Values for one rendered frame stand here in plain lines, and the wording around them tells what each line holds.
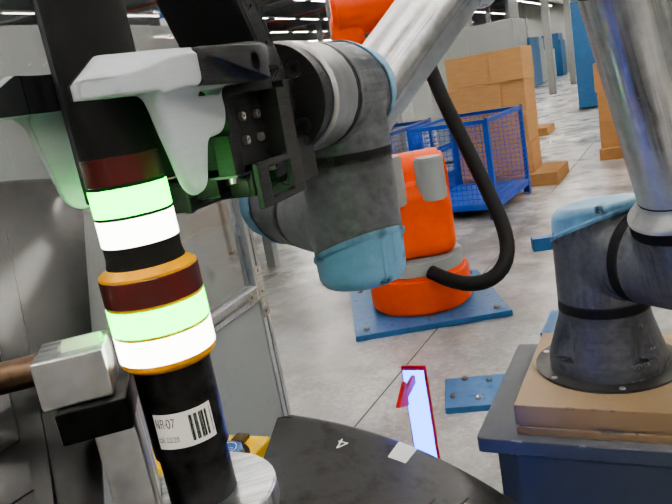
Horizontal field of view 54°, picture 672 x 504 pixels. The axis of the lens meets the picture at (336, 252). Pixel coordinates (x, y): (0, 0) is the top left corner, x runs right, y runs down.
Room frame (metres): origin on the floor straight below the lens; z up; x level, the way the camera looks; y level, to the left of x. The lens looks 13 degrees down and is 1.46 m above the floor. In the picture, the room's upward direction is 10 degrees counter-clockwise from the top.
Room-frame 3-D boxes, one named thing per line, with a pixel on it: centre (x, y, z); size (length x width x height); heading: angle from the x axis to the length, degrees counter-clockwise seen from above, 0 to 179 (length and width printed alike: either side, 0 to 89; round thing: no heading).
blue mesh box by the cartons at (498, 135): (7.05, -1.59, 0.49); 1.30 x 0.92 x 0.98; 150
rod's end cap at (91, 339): (0.28, 0.12, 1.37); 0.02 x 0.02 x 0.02; 12
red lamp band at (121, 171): (0.29, 0.08, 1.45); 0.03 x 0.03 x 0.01
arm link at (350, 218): (0.55, -0.01, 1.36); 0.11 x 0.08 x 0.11; 26
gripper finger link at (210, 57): (0.33, 0.04, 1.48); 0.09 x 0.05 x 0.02; 167
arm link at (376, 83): (0.54, -0.02, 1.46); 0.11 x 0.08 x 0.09; 157
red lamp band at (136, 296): (0.29, 0.08, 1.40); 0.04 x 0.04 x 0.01
